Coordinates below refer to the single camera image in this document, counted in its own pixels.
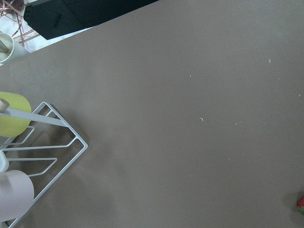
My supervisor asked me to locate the yellow-green cup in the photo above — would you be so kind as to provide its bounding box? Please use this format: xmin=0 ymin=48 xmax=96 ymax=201
xmin=0 ymin=92 xmax=32 ymax=138

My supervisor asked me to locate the pink cup on rack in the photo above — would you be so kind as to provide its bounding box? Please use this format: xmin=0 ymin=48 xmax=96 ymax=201
xmin=0 ymin=170 xmax=34 ymax=222

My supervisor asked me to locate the white paper cup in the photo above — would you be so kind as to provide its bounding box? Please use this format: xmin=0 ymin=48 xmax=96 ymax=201
xmin=0 ymin=33 xmax=15 ymax=64

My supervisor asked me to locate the black monitor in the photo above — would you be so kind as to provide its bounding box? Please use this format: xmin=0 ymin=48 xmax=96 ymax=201
xmin=23 ymin=0 xmax=155 ymax=40

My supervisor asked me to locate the red strawberry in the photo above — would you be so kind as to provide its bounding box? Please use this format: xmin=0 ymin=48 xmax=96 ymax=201
xmin=296 ymin=197 xmax=304 ymax=215

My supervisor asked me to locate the white wire cup rack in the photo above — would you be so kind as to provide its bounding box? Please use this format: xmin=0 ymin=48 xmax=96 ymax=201
xmin=0 ymin=99 xmax=88 ymax=228

